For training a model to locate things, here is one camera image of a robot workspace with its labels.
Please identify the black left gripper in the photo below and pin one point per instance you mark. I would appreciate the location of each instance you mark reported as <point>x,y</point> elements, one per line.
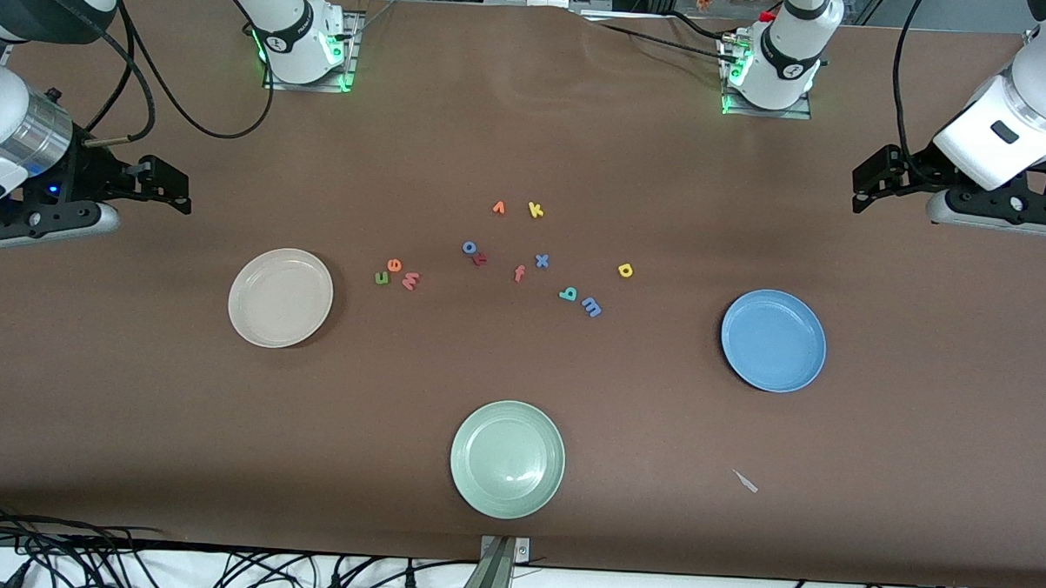
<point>921,165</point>

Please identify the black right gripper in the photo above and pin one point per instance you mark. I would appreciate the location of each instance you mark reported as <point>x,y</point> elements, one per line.
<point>86,171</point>

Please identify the pink foam letter w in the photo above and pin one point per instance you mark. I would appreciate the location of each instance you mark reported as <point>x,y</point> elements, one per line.
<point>410,280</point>

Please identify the periwinkle foam letter m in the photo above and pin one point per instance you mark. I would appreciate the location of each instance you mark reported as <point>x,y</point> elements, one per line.
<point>591,308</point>

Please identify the teal foam letter g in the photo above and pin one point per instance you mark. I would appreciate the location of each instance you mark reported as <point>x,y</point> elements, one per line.
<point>564,294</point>

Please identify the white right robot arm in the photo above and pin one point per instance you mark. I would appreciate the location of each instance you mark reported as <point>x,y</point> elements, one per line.
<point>297,34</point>

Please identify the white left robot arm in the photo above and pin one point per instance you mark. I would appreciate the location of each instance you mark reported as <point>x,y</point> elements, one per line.
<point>1035,94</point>

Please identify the beige brown plate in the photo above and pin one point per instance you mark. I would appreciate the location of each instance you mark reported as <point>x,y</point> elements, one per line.
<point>280,298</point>

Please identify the blue plate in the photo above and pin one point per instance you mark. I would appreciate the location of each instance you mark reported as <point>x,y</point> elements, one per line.
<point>774,340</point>

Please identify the brown table cover sheet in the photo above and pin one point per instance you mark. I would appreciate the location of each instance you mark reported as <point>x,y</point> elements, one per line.
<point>581,139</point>

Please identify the small white tape scrap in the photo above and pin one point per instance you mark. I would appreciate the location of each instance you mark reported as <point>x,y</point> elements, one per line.
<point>745,481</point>

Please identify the pale green plate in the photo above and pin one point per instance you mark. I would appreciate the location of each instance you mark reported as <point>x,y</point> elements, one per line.
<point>508,460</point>

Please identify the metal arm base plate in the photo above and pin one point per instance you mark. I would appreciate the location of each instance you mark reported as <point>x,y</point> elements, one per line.
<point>348,70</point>
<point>773,114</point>

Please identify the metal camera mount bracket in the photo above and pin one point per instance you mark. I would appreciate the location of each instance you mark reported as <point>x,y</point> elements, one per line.
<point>497,580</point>

